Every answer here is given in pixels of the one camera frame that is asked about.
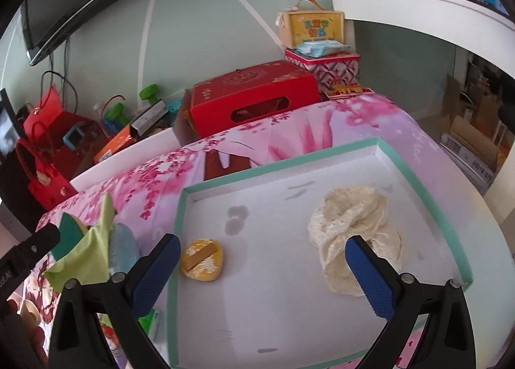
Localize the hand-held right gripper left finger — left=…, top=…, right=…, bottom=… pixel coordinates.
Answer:
left=47, top=233, right=182, bottom=369

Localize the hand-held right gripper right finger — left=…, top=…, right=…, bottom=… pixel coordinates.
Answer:
left=344, top=235, right=477, bottom=369

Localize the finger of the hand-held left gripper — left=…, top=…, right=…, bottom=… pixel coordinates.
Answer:
left=0, top=225, right=61, bottom=263

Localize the green and yellow scrubbing sponge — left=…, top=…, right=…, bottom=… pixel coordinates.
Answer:
left=51, top=213, right=90, bottom=260

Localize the blue face mask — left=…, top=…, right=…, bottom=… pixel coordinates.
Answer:
left=108, top=223, right=139, bottom=273

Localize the light green cloth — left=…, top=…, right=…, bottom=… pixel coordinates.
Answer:
left=43, top=193, right=117, bottom=292

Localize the cream lace cloth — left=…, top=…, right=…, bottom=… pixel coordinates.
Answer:
left=308, top=186, right=403, bottom=296

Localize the white tray with teal rim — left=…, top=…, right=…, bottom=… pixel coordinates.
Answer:
left=168, top=137, right=474, bottom=367

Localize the green tissue packet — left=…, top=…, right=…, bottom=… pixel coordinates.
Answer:
left=139, top=308, right=162, bottom=341

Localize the small red handbag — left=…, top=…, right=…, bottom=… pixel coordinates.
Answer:
left=16, top=121, right=78, bottom=211

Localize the small blue framed device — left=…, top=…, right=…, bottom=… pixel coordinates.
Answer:
left=63, top=124, right=86, bottom=149

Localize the black tablet screen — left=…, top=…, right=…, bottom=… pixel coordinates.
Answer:
left=0, top=87, right=23, bottom=160

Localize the orange carton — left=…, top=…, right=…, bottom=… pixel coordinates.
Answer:
left=93, top=123, right=137, bottom=164

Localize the large red paper bag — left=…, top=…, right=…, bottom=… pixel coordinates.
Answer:
left=23, top=85, right=101, bottom=160

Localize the green dumbbell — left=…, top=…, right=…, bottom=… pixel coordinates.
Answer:
left=105, top=103, right=126, bottom=123
left=139, top=85, right=162, bottom=103

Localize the printed cardboard box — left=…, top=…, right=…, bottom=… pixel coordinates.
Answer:
left=440, top=115, right=500, bottom=193

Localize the grey striped box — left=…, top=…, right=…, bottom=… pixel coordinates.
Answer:
left=131, top=101, right=167, bottom=138

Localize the pink floral bedsheet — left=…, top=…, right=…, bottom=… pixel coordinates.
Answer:
left=34, top=93, right=500, bottom=369

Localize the small gold and red box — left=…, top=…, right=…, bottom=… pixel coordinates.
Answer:
left=324, top=82, right=373, bottom=101

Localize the brown cardboard box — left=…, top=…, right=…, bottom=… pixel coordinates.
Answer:
left=445, top=75, right=508, bottom=144

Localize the red gift box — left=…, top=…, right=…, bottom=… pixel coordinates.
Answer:
left=177, top=61, right=323, bottom=145

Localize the red white patterned tin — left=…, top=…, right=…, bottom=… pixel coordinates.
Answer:
left=284, top=48, right=361, bottom=92

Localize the light blue wipes pack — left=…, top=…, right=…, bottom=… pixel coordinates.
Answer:
left=294, top=40, right=355, bottom=58

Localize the white curved desk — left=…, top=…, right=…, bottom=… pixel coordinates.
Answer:
left=330, top=0, right=515, bottom=80

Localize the yellow round sponge with strap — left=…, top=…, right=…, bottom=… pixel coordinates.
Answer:
left=180, top=239, right=224, bottom=282

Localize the black cable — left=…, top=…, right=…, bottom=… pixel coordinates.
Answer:
left=40, top=70, right=79, bottom=113

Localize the beige carry box with handle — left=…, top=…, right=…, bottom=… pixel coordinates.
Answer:
left=277, top=0, right=346, bottom=49

